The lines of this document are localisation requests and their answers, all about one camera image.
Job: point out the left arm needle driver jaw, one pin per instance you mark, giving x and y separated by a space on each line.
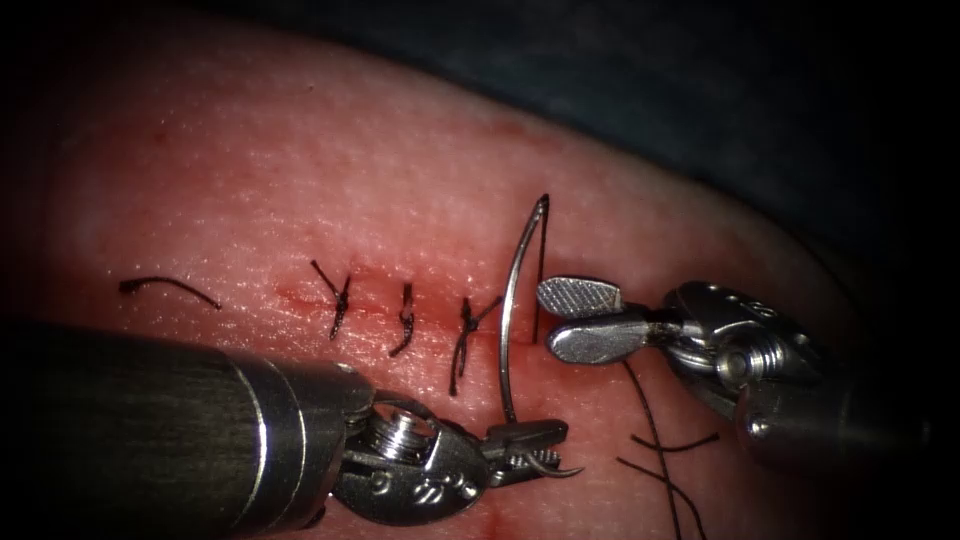
529 463
525 433

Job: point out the left arm needle driver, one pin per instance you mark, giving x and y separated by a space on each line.
420 472

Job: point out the cut-off black thread piece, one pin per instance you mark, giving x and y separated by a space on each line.
169 286

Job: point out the black stitching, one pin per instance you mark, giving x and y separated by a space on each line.
405 322

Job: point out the right arm needle driver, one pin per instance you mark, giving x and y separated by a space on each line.
735 337

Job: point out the tissue pad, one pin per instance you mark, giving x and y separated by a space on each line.
300 187

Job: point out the right arm needle driver jaw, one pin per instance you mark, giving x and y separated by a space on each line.
579 296
596 339

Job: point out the dark right arm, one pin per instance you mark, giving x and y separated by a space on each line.
832 427

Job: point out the curved steel needle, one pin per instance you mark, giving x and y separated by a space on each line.
514 300

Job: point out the dark left arm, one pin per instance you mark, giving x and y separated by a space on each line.
165 427

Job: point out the dark cloth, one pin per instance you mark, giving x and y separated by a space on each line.
712 75

